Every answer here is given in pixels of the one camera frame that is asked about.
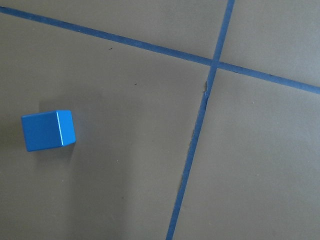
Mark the blue wooden cube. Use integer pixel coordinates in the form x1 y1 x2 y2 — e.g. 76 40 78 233
21 110 76 152

